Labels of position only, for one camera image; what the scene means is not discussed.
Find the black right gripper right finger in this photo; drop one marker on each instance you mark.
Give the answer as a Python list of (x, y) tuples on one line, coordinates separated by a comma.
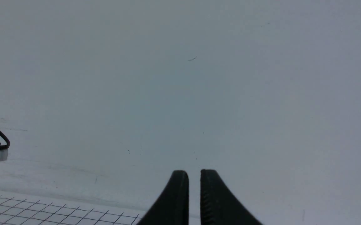
[(218, 206)]

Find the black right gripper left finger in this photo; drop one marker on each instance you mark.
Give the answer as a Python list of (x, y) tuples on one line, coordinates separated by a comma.
[(172, 205)]

